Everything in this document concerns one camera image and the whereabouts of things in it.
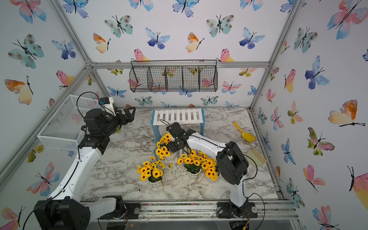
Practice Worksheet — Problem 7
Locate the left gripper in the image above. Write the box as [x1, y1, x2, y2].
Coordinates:
[102, 106, 135, 137]

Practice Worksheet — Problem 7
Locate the blue white two-tier shelf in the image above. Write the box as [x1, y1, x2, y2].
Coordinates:
[150, 108, 206, 143]

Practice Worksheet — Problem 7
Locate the sunflower pot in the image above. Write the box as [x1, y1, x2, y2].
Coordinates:
[177, 149, 211, 174]
[202, 159, 219, 182]
[155, 133, 172, 160]
[137, 157, 172, 185]

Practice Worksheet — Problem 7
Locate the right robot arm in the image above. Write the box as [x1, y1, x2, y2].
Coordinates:
[166, 122, 258, 219]

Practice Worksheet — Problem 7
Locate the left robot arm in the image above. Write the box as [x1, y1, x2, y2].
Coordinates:
[31, 97, 136, 230]

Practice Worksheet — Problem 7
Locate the orange flower white pot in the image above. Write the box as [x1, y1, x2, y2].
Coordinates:
[109, 126, 125, 142]

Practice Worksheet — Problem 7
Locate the yellow plastic scoop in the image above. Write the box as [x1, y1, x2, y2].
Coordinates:
[233, 121, 256, 143]

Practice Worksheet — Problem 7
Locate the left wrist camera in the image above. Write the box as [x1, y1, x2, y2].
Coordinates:
[98, 97, 116, 116]

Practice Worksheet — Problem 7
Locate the black wire wall basket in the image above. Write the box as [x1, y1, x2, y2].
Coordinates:
[128, 59, 218, 93]

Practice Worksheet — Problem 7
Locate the white mesh wall basket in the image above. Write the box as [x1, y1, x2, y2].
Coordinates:
[37, 95, 98, 151]

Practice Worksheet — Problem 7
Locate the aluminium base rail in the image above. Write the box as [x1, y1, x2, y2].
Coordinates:
[80, 199, 300, 223]

